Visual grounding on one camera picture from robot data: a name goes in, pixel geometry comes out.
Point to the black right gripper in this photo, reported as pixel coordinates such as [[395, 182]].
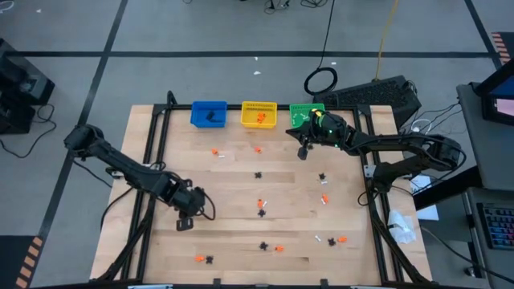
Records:
[[327, 128]]

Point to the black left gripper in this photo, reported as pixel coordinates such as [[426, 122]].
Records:
[[186, 198]]

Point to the green plastic basket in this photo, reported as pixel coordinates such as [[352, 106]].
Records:
[[299, 109]]

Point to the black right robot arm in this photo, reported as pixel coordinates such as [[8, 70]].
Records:
[[401, 140]]

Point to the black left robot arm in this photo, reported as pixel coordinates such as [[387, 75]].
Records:
[[120, 164]]

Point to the yellow plastic basket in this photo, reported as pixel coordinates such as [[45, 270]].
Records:
[[249, 120]]

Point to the black keyboard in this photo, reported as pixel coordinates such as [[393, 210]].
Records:
[[381, 94]]

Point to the orange foam block toy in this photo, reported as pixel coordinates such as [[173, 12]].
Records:
[[279, 248]]

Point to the blue plastic basket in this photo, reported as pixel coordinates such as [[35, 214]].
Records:
[[198, 120]]

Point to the crumpled white plastic bag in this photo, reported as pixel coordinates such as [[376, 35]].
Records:
[[399, 229]]

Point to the white paper sheet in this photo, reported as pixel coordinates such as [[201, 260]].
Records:
[[427, 212]]

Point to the black desk beam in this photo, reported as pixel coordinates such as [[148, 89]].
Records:
[[445, 188]]

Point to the black orange striped mat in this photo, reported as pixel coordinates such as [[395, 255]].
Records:
[[504, 46], [12, 261]]

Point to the grey desk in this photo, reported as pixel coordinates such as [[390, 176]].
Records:
[[482, 152]]

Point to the black computer monitor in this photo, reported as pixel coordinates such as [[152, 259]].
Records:
[[500, 106]]

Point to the black equipment case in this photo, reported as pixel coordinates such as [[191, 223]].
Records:
[[20, 88]]

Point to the backlit keyboard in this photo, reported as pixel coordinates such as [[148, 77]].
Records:
[[500, 226]]

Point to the silver mounting bracket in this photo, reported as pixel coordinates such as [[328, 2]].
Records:
[[368, 172], [114, 173]]

